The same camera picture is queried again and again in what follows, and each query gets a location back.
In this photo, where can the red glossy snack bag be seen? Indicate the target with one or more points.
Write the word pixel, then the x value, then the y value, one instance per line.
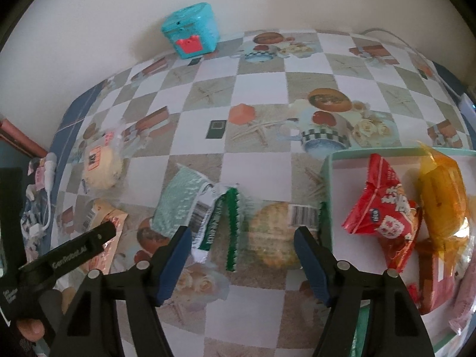
pixel 386 212

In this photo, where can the clear cookie packet green edge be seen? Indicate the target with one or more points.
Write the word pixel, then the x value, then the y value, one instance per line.
pixel 271 230

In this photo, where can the blue white wrappers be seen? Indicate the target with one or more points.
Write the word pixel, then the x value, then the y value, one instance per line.
pixel 31 212

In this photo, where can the yellow snack packet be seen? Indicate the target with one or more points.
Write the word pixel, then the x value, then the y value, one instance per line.
pixel 442 193

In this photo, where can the round bread in clear packet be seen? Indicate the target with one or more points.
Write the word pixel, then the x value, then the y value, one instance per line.
pixel 102 165

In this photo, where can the pink snack packet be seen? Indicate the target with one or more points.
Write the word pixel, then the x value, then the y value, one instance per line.
pixel 466 301

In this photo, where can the white tray teal rim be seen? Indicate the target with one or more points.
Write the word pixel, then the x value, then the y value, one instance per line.
pixel 346 178

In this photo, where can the checkered printed tablecloth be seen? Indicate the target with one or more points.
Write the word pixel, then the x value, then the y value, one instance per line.
pixel 260 148

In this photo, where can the light green snack packet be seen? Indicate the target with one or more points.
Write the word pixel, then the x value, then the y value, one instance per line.
pixel 174 200

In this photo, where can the teal tin box red label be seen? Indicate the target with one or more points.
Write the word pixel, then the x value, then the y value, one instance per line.
pixel 193 26

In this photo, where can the pink wooden edge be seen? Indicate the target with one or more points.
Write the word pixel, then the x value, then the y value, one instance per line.
pixel 18 135

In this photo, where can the small pink packet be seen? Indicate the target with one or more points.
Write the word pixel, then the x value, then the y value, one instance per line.
pixel 39 176

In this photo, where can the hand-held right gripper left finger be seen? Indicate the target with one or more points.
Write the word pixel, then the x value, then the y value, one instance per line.
pixel 174 267

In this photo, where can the small dark square card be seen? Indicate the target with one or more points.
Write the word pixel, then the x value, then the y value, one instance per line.
pixel 216 129

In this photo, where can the person's left hand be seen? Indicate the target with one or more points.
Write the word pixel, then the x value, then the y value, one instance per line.
pixel 31 330

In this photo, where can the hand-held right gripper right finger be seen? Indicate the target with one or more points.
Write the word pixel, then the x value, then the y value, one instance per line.
pixel 313 267

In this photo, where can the red snack packet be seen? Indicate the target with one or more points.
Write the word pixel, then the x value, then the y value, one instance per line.
pixel 435 282

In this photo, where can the peach orange snack packet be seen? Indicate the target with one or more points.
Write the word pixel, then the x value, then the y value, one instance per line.
pixel 111 217

